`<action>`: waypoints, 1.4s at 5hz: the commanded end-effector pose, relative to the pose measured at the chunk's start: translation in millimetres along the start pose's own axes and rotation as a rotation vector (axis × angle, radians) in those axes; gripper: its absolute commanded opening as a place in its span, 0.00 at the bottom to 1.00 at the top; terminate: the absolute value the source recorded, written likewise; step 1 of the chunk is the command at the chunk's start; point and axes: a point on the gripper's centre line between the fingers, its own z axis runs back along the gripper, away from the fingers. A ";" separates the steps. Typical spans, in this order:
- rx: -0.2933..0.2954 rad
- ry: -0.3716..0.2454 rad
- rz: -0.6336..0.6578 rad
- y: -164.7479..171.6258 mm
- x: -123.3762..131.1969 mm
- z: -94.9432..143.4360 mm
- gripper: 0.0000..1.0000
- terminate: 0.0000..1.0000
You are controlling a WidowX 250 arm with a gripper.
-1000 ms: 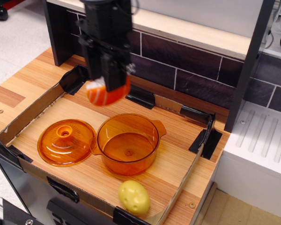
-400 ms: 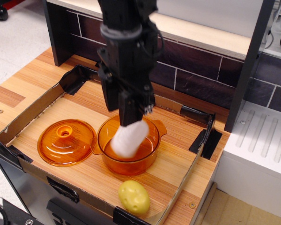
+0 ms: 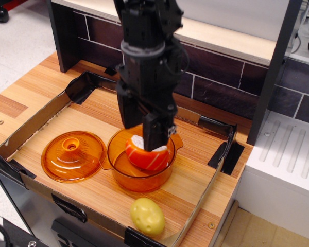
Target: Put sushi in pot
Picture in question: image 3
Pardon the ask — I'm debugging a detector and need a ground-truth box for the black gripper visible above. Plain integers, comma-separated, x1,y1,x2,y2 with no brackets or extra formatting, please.
117,51,183,151

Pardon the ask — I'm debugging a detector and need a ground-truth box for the orange salmon sushi toy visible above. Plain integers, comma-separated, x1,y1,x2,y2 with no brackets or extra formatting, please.
125,135,169,171

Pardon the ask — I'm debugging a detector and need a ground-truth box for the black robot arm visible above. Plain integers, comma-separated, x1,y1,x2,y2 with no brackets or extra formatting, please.
114,1,189,151

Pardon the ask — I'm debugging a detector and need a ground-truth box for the orange transparent plastic pot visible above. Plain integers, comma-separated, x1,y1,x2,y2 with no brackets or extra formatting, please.
101,126,183,192

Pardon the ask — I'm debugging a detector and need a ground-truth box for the cardboard fence with black tape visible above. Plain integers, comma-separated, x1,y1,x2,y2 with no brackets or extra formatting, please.
0,59,251,246

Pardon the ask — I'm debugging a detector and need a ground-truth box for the orange transparent pot lid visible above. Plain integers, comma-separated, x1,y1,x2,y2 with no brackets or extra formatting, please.
41,131,106,183

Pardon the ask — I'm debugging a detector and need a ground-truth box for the yellow toy potato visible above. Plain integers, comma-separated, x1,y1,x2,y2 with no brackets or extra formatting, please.
130,198,165,237

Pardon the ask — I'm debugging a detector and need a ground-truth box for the white toy sink drainboard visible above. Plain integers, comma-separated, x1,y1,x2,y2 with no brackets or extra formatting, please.
236,112,309,239

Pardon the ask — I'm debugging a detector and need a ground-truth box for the black caster wheel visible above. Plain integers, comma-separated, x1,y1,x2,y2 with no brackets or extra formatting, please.
0,0,10,23

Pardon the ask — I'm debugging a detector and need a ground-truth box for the dark left cabinet post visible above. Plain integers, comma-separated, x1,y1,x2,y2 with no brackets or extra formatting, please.
47,1,81,73

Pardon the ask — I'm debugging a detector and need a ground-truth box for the black base plate with screw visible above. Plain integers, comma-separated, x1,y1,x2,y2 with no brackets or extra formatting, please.
0,220,47,246

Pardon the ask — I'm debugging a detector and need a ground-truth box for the dark grey vertical post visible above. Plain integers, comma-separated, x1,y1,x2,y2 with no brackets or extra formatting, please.
247,1,302,146

